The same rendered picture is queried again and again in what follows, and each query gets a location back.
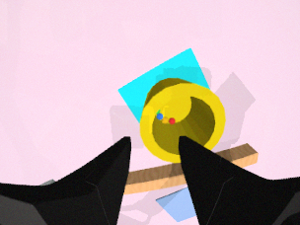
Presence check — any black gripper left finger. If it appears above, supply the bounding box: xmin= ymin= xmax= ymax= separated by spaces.
xmin=0 ymin=137 xmax=131 ymax=225

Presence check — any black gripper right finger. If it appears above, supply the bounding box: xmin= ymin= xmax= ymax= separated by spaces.
xmin=179 ymin=135 xmax=300 ymax=225

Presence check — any yellow cup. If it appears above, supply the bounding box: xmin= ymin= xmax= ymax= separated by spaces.
xmin=139 ymin=77 xmax=226 ymax=163

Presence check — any light brown wooden bar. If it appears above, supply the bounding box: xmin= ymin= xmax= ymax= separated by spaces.
xmin=123 ymin=144 xmax=258 ymax=195

